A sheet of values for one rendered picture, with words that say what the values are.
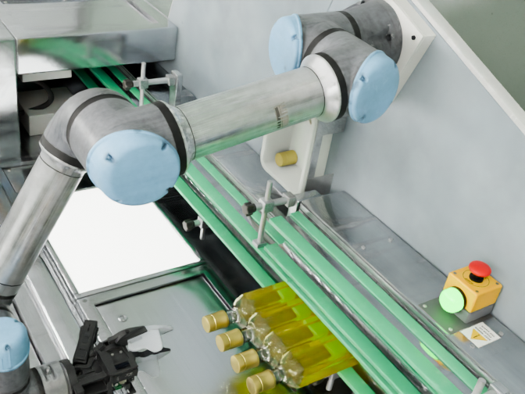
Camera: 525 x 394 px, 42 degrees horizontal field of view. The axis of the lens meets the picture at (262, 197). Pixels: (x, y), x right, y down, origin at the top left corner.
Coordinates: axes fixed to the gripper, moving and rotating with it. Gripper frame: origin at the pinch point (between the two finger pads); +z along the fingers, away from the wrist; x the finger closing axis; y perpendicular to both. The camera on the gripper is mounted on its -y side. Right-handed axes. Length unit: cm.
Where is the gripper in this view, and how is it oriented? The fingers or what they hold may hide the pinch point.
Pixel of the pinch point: (163, 338)
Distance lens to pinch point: 135.8
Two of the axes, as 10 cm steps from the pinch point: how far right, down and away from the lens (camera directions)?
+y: 5.3, 5.3, -6.6
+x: 1.5, -8.3, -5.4
